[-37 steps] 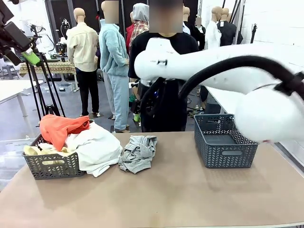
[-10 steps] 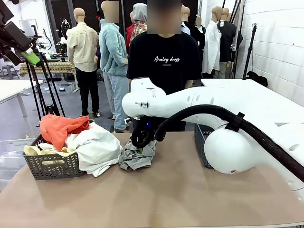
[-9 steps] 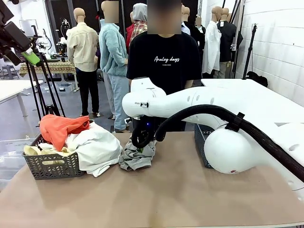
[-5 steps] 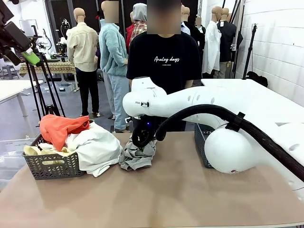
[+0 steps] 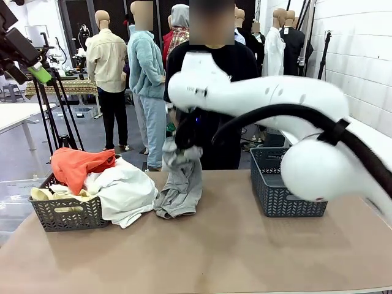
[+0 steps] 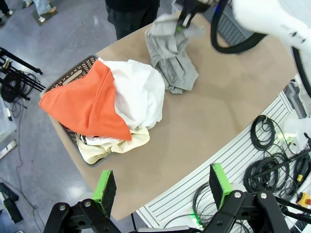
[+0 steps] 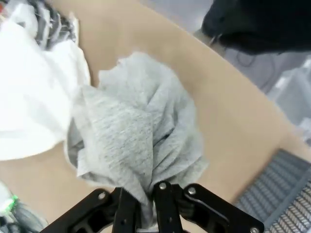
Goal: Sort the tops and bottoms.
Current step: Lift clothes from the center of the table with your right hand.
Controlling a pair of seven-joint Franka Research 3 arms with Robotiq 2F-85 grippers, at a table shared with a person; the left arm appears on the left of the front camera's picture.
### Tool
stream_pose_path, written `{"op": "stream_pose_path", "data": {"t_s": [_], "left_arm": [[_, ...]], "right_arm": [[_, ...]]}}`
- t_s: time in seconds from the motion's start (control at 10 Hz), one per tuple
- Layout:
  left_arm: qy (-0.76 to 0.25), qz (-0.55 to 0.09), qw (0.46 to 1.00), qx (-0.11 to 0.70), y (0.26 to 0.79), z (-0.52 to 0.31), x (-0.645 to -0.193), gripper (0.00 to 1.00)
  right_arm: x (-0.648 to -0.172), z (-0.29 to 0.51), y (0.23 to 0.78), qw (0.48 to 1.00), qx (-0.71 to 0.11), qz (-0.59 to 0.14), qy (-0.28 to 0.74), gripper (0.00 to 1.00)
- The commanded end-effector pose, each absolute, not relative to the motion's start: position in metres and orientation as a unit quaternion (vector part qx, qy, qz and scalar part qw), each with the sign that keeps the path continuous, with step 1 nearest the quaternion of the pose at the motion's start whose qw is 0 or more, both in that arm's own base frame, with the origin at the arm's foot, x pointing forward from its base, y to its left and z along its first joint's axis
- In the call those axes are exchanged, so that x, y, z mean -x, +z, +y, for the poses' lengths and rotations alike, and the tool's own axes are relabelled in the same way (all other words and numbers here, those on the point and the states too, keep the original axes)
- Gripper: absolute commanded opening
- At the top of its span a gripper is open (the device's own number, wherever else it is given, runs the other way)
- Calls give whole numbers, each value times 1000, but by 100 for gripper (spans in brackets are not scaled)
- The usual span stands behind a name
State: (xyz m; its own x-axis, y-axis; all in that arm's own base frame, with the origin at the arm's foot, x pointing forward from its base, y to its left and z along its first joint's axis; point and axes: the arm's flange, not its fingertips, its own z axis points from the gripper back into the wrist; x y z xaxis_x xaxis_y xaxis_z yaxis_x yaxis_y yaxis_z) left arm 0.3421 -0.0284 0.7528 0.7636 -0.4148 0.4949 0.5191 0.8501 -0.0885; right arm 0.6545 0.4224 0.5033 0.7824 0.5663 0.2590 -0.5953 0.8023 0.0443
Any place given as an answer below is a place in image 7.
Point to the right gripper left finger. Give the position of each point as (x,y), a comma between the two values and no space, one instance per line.
(116,213)

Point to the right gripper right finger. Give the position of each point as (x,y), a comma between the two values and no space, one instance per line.
(170,208)

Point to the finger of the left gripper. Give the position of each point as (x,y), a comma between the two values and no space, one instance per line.
(12,202)

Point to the grey marl shorts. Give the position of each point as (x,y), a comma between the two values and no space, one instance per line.
(121,121)

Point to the white t-shirt black print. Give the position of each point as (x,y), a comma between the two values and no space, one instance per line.
(29,97)

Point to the grey plastic lattice basket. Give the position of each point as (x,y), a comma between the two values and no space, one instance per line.
(279,194)

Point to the person in black t-shirt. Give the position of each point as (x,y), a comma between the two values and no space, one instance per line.
(255,24)

